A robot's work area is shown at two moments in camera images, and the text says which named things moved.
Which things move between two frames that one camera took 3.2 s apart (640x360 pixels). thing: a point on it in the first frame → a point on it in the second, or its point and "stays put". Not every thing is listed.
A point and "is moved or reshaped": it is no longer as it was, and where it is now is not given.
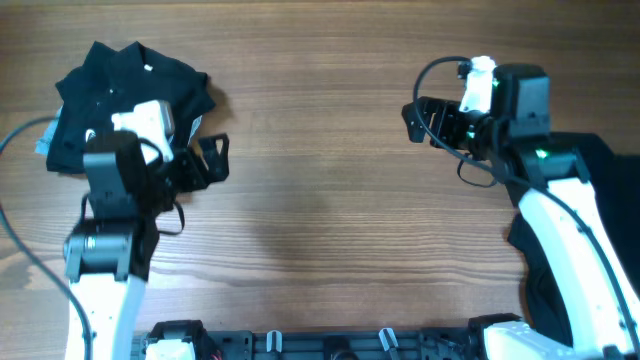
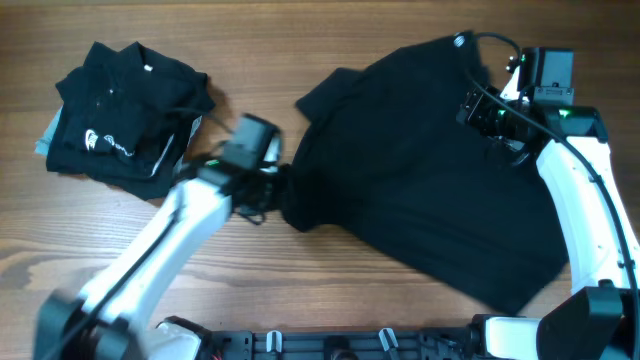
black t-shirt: [615, 183] is moved or reshaped
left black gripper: [216, 162] → [260, 206]
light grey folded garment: [43, 145] stays put
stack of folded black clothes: [108, 82] stays put
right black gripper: [445, 122] → [473, 111]
